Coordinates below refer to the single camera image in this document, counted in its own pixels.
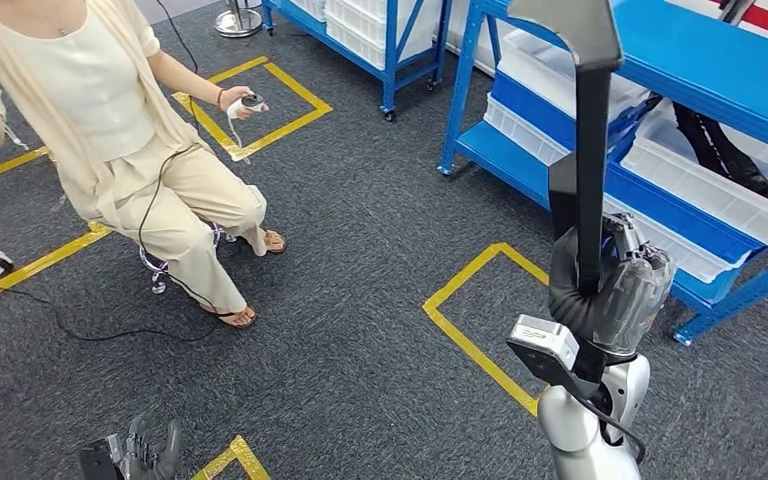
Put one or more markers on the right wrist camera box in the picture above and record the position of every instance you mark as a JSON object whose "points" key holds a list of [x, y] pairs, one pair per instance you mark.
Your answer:
{"points": [[543, 338]]}

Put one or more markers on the black plastic trim part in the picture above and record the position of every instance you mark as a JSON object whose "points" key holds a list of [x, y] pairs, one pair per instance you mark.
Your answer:
{"points": [[715, 152]]}

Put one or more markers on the chrome stool base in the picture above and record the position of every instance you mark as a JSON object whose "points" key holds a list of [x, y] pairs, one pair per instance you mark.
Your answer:
{"points": [[157, 286]]}

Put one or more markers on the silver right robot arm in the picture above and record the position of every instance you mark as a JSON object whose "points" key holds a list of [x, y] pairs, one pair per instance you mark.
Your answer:
{"points": [[576, 437]]}

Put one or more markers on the yellow floor tape square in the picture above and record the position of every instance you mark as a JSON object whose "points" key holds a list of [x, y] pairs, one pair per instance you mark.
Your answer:
{"points": [[298, 86], [39, 265], [477, 356], [238, 445]]}

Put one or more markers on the blue metal shelf rack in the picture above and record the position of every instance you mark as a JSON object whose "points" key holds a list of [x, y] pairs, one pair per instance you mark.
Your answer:
{"points": [[390, 66], [689, 66]]}

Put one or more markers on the white handheld controller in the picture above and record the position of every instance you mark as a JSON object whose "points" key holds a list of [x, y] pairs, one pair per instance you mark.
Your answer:
{"points": [[251, 102]]}

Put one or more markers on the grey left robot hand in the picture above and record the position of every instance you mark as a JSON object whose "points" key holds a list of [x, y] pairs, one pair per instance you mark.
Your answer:
{"points": [[152, 460]]}

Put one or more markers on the person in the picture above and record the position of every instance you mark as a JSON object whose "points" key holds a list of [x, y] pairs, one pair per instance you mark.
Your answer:
{"points": [[92, 99]]}

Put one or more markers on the black plastic frame part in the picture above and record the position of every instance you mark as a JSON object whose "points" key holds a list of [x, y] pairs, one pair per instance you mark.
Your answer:
{"points": [[592, 166]]}

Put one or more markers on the person's left hand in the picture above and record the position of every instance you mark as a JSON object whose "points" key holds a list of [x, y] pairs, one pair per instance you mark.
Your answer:
{"points": [[228, 99]]}

